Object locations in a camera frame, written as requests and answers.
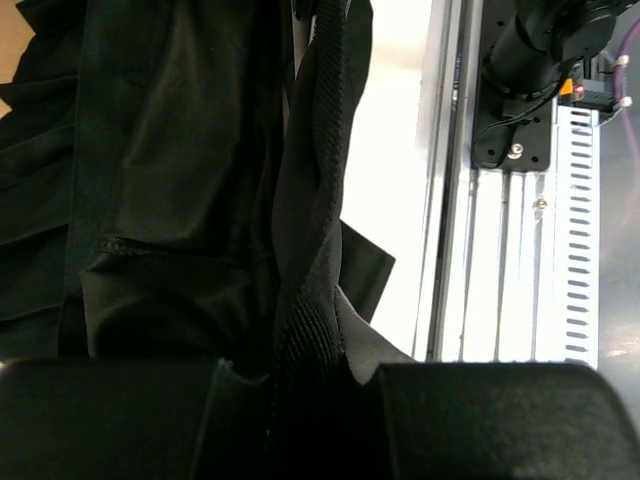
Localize aluminium mounting rail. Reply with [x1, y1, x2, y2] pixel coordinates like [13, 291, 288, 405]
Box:
[410, 1, 565, 362]

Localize black pleated skirt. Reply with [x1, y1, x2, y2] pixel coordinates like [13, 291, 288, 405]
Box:
[0, 0, 416, 391]

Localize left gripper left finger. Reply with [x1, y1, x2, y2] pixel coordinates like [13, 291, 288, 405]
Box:
[1, 360, 266, 479]

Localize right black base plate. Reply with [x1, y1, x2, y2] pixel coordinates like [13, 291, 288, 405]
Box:
[471, 1, 559, 172]

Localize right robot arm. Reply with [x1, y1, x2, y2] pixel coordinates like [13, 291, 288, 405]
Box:
[483, 1, 635, 95]

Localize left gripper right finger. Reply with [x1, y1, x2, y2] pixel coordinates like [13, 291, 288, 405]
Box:
[350, 363, 639, 479]

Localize white slotted cable duct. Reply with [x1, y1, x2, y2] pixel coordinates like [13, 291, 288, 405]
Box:
[554, 106, 600, 369]

